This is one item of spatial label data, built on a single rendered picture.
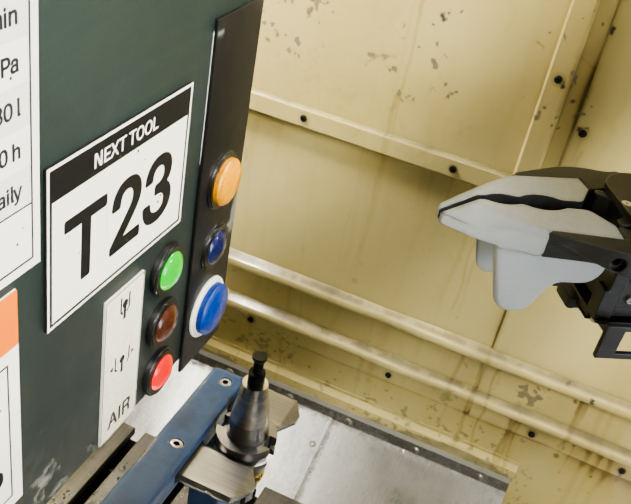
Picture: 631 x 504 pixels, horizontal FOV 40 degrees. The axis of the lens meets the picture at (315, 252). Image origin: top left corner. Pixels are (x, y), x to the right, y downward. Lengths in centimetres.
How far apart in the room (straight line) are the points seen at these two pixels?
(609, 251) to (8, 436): 29
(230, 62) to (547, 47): 74
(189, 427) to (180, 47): 59
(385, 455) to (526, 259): 101
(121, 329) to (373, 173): 86
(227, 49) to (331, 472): 111
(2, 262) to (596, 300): 32
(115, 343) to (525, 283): 22
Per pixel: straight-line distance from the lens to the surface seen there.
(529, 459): 142
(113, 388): 41
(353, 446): 146
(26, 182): 29
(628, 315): 51
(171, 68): 35
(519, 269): 47
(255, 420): 86
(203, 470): 87
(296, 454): 145
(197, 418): 90
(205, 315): 46
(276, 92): 122
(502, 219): 45
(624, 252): 45
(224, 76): 40
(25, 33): 27
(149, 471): 85
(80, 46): 30
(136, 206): 36
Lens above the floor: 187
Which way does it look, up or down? 33 degrees down
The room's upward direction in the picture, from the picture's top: 12 degrees clockwise
